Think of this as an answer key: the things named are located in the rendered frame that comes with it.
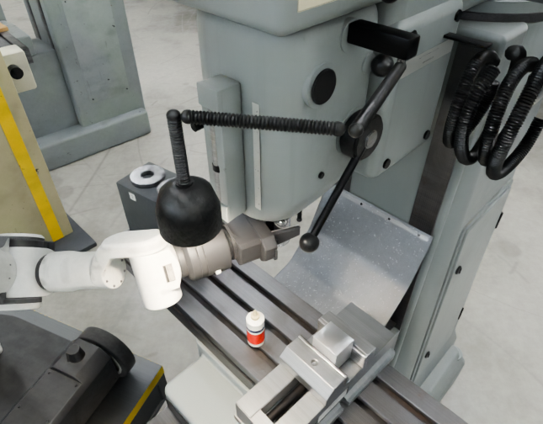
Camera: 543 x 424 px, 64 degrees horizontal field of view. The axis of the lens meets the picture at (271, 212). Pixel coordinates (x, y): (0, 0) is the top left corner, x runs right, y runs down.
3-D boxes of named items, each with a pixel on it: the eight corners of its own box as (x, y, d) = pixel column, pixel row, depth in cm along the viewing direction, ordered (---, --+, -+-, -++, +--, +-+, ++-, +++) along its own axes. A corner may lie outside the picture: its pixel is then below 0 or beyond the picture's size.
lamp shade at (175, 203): (149, 243, 48) (138, 199, 44) (171, 202, 53) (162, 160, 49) (213, 251, 47) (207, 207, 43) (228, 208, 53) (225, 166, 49)
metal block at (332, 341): (333, 373, 86) (336, 356, 82) (311, 352, 89) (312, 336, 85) (350, 357, 89) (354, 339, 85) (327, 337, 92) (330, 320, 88)
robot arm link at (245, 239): (279, 233, 72) (210, 257, 68) (278, 272, 78) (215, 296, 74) (247, 191, 80) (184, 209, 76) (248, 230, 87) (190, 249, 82)
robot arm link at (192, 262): (201, 234, 70) (130, 257, 66) (215, 293, 73) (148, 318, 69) (183, 218, 80) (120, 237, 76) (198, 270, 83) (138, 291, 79)
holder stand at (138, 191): (186, 266, 118) (175, 209, 105) (130, 234, 127) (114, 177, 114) (215, 240, 125) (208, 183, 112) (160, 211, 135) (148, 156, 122)
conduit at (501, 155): (487, 204, 68) (540, 76, 54) (396, 163, 77) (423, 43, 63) (531, 157, 78) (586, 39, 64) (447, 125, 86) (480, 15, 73)
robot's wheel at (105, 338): (84, 363, 151) (66, 330, 138) (94, 352, 155) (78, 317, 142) (132, 385, 145) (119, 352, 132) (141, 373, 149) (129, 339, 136)
